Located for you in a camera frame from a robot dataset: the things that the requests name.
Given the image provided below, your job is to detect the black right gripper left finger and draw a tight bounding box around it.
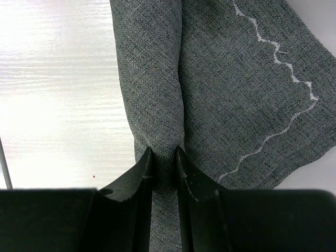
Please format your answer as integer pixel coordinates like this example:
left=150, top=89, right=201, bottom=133
left=1, top=149, right=153, bottom=251

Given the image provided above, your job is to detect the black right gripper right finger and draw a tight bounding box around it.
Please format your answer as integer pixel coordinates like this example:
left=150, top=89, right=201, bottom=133
left=175, top=148, right=335, bottom=251

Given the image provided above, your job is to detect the grey cloth napkin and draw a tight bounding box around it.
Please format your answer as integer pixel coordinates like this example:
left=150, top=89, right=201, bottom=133
left=110, top=1, right=335, bottom=251

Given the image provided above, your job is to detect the left aluminium frame post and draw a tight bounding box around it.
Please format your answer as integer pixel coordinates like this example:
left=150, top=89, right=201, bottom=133
left=0, top=140, right=13, bottom=190

